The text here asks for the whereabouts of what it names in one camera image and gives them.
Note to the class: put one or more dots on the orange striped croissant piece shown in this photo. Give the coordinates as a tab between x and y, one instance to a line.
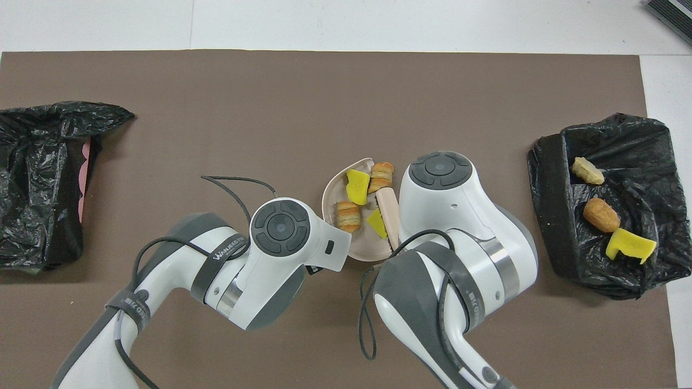
381	175

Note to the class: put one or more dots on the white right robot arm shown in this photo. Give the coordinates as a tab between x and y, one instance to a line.
443	205

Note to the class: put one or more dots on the brown oval bread roll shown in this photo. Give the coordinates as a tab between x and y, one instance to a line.
601	215

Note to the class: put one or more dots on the pink scalloped liner edge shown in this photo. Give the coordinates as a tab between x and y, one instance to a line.
84	173

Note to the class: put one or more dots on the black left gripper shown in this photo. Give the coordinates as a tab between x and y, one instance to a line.
314	269

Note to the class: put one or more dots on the beige plastic dustpan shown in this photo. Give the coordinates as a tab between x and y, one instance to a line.
365	246

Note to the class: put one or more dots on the blocky yellow sponge piece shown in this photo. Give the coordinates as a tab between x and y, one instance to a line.
377	224

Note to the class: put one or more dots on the wedge yellow sponge piece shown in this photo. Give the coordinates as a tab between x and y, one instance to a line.
357	186

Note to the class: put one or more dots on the black bag lined trash bin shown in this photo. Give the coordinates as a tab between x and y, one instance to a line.
551	216
32	189

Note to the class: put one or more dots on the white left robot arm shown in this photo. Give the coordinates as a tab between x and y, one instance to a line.
281	227

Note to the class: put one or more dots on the brown paper table mat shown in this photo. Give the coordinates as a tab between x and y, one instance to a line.
162	108

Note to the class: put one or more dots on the notched yellow sponge piece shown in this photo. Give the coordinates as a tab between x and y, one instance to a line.
627	246

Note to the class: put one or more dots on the pale greenish pastry chunk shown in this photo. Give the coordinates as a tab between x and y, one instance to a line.
348	216

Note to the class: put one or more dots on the dark ribbed panel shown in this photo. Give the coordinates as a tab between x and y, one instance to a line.
676	13

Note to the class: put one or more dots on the pale crumbly bread chunk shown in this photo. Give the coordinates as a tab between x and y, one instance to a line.
588	172

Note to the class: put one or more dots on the beige brush with black bristles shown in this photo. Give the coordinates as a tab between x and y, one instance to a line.
388	213

